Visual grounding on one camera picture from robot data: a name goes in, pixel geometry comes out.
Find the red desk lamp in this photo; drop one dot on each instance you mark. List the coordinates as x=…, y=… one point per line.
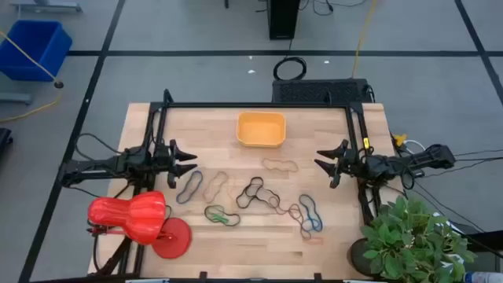
x=133, y=216

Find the clear plastic bottle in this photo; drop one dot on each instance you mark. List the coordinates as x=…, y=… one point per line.
x=485, y=278

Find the orange rubber band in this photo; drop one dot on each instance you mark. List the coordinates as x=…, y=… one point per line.
x=313, y=243

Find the black rubber band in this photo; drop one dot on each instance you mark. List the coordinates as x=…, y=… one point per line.
x=275, y=197
x=238, y=201
x=237, y=221

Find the grey metal furniture base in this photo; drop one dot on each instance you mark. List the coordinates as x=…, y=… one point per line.
x=47, y=6

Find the yellow plug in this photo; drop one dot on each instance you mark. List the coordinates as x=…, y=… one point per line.
x=400, y=139

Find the black perforated metal case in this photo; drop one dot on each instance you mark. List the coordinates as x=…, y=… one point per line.
x=314, y=91

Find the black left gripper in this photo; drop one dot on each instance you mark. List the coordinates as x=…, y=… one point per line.
x=165, y=161

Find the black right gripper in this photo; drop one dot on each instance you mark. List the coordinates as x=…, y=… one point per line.
x=351, y=165

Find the brown rubber band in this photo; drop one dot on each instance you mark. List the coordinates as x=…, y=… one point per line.
x=304, y=232

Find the black computer tower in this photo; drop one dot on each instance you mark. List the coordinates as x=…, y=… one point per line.
x=283, y=19

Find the yellow plastic bin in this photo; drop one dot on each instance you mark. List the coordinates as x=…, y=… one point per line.
x=261, y=129

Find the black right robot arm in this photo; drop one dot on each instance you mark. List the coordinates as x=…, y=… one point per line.
x=428, y=155

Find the green potted plant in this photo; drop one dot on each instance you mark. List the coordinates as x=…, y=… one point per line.
x=412, y=236

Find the blue plastic floor bin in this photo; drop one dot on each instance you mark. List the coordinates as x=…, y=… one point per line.
x=35, y=49

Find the olive green rubber band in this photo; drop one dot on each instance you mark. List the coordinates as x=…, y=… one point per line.
x=206, y=212

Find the black round floor weight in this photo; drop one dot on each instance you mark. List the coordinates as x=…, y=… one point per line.
x=59, y=84

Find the dark blue rubber band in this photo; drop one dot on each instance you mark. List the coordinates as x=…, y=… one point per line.
x=178, y=198

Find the red rubber band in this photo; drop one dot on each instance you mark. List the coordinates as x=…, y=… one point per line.
x=292, y=208

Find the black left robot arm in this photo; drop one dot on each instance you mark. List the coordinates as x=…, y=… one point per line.
x=90, y=167

